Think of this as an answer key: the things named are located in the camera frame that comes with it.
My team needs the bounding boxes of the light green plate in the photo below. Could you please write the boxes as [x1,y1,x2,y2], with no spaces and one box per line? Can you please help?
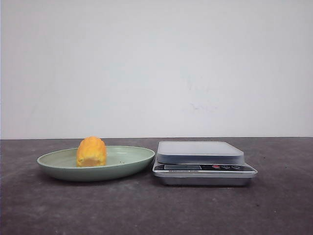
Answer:
[37,145,157,182]

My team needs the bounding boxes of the silver digital kitchen scale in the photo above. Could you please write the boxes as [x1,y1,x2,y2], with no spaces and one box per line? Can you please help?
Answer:
[153,141,258,186]

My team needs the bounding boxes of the yellow corn cob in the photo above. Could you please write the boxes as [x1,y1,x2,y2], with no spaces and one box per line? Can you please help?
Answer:
[76,136,107,167]

